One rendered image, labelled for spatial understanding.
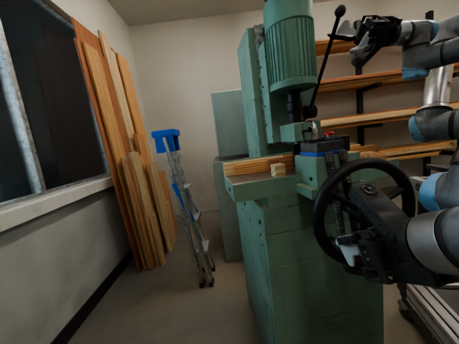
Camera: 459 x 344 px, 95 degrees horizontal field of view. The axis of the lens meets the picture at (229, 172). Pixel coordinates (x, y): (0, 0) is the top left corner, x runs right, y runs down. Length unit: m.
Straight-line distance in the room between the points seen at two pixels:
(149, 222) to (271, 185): 1.49
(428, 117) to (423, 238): 0.92
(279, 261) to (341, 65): 3.22
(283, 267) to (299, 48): 0.75
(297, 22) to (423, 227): 0.72
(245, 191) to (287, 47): 0.52
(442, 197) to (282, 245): 0.47
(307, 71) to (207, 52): 2.60
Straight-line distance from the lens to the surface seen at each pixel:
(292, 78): 0.83
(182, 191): 1.48
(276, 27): 0.90
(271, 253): 0.78
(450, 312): 1.38
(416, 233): 0.36
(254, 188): 0.68
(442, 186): 0.47
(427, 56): 1.05
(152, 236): 2.05
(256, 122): 1.03
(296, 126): 0.84
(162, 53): 3.44
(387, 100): 3.97
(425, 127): 1.23
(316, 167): 0.64
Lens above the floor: 1.04
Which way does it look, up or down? 9 degrees down
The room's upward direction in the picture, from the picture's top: 7 degrees counter-clockwise
